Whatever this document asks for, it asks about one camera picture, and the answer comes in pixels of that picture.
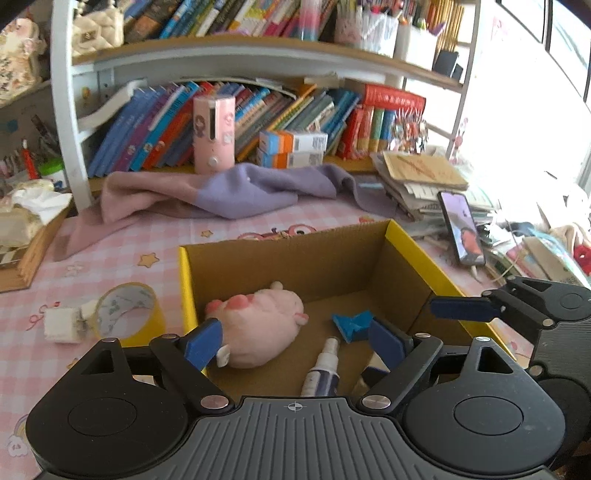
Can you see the orange and white carton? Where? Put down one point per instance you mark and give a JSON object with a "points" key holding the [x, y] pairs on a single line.
{"points": [[291, 160], [295, 141]]}

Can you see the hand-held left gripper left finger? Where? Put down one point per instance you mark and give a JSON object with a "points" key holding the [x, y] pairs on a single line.
{"points": [[203, 345]]}

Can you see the wooden chessboard box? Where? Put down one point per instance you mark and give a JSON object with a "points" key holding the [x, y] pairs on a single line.
{"points": [[27, 258]]}

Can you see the black smartphone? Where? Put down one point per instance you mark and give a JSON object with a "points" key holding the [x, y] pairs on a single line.
{"points": [[461, 230]]}

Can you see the pink and purple cloth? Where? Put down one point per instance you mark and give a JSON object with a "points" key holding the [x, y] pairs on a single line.
{"points": [[231, 194]]}

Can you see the row of leaning blue books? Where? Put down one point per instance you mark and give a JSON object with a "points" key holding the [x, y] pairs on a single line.
{"points": [[147, 134]]}

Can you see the blue paper origami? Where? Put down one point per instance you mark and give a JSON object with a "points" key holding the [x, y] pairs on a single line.
{"points": [[351, 325]]}

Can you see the cream quilted handbag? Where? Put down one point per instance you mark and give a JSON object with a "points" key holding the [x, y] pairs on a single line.
{"points": [[97, 30]]}

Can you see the white bookshelf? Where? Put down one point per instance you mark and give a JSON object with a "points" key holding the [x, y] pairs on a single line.
{"points": [[69, 115]]}

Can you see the white storage container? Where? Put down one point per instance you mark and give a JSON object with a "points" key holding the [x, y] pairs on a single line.
{"points": [[418, 46]]}

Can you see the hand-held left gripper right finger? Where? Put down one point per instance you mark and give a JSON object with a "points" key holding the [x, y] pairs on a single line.
{"points": [[388, 345]]}

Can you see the yellow cardboard box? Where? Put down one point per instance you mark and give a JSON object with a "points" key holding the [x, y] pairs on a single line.
{"points": [[286, 263]]}

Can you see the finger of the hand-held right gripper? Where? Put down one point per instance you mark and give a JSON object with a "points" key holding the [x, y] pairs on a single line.
{"points": [[461, 308]]}

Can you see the row of yellow books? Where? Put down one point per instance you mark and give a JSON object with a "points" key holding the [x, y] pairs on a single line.
{"points": [[450, 23]]}

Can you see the pile of books and papers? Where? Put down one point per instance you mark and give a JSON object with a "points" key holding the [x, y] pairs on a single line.
{"points": [[415, 184]]}

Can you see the row of colourful shelf books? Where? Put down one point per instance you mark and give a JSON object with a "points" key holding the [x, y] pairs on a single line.
{"points": [[207, 16]]}

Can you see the row of red dictionaries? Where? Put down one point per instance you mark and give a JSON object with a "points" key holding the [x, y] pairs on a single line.
{"points": [[374, 124]]}

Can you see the green lid jar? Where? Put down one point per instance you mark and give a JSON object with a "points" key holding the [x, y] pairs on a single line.
{"points": [[51, 173]]}

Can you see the pink plush toy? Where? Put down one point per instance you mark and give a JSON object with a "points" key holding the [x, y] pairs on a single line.
{"points": [[263, 323]]}

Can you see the cream tissue pack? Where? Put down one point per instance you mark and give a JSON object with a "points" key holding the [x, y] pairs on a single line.
{"points": [[23, 217]]}

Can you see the pink cylindrical dispenser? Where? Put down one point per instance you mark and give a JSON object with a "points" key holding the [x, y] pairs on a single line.
{"points": [[214, 138]]}

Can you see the starry blue spray bottle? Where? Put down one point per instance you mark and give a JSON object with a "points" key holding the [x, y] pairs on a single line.
{"points": [[321, 376]]}

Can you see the clear pen holder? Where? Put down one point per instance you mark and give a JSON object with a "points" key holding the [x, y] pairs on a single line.
{"points": [[369, 34]]}

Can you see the yellow tape roll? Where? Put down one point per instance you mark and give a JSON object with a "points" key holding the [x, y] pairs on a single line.
{"points": [[152, 323]]}

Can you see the pink checked tablecloth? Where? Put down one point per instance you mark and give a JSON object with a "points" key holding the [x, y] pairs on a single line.
{"points": [[138, 244]]}

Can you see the colourful hanging ornaments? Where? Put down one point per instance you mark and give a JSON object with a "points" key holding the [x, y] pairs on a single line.
{"points": [[408, 131]]}

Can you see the pink blue gradient bottle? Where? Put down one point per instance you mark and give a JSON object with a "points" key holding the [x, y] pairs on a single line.
{"points": [[310, 21]]}

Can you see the small black box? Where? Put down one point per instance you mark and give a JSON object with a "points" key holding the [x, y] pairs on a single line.
{"points": [[445, 64]]}

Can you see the cream rectangular block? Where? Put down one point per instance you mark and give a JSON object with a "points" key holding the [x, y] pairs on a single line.
{"points": [[60, 325]]}

